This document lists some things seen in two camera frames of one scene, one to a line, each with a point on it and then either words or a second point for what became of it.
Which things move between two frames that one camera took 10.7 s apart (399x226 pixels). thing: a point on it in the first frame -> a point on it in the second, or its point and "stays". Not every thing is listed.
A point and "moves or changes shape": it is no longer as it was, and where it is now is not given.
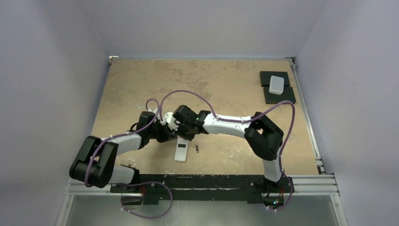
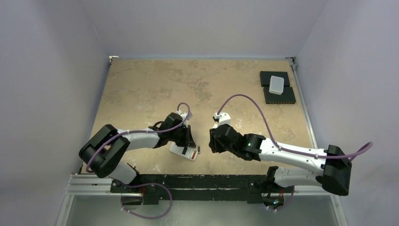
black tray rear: x=265 y=77 stays
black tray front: x=287 y=94 stays
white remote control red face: x=181 y=148 moves or changes shape
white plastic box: x=276 y=85 stays
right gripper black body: x=186 y=132 -> x=213 y=140
